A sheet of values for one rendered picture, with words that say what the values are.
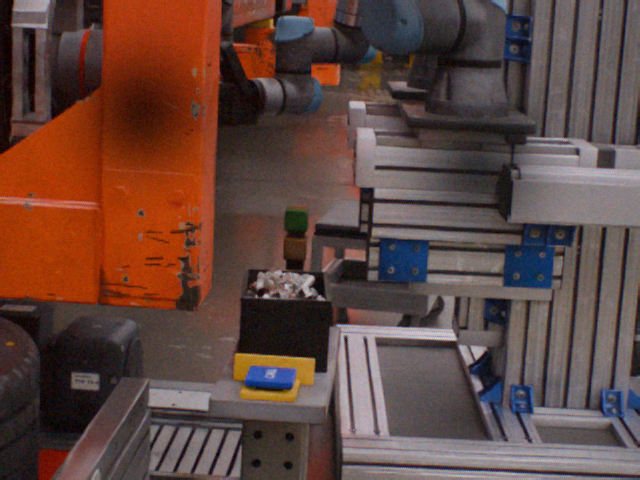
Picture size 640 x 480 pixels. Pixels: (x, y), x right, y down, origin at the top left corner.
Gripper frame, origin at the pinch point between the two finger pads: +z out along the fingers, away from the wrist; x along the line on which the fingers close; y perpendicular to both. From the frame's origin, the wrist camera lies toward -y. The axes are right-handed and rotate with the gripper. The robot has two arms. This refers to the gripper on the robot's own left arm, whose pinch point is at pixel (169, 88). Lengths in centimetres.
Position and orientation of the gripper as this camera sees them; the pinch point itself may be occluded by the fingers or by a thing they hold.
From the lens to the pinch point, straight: 247.2
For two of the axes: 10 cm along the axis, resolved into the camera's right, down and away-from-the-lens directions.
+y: -0.5, 9.8, 2.0
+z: -7.5, 1.0, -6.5
